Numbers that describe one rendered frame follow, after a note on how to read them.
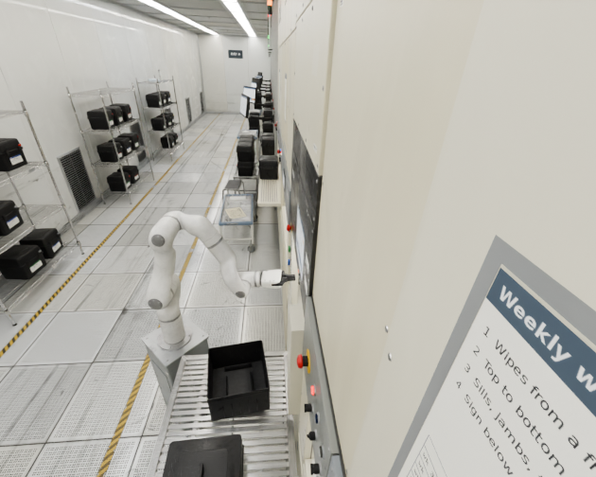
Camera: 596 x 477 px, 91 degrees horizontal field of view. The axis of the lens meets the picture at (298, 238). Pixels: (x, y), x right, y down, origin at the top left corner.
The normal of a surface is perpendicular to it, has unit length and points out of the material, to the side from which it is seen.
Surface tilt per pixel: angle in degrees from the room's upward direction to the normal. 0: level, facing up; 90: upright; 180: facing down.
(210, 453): 0
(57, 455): 0
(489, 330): 90
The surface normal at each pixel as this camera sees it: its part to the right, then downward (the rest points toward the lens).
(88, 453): 0.04, -0.86
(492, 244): -1.00, 0.01
